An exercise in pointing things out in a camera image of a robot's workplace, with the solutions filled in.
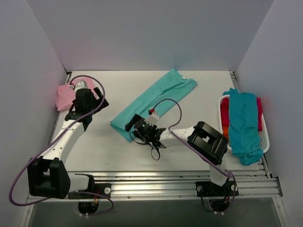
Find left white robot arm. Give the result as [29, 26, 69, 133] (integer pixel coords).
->
[27, 87, 109, 199]

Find teal blue t-shirt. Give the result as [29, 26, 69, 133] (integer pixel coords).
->
[224, 88, 263, 166]

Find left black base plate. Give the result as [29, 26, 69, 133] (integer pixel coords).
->
[68, 183, 112, 200]

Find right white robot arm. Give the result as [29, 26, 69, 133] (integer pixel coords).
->
[125, 112, 230, 195]

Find mint green t-shirt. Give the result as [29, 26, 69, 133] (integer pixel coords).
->
[110, 69, 197, 142]

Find orange t-shirt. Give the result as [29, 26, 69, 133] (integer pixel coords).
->
[223, 126, 229, 140]

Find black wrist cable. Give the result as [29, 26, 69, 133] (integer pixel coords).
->
[129, 131, 161, 161]

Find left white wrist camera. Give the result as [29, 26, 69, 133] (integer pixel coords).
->
[69, 80, 88, 93]

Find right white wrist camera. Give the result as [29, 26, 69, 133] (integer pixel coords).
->
[145, 108, 160, 125]

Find red t-shirt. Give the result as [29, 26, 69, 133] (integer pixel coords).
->
[221, 98, 263, 131]

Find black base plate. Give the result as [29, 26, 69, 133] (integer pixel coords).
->
[68, 183, 112, 200]
[195, 181, 239, 197]

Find aluminium rail frame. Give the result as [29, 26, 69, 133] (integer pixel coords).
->
[27, 71, 283, 227]

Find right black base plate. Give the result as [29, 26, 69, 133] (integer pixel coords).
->
[195, 181, 239, 197]

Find white laundry basket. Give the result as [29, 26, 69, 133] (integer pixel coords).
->
[218, 95, 270, 153]

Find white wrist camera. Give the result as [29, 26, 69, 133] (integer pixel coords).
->
[69, 80, 88, 93]
[145, 108, 160, 125]

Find folded pink t-shirt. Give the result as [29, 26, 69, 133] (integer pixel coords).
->
[56, 78, 97, 112]

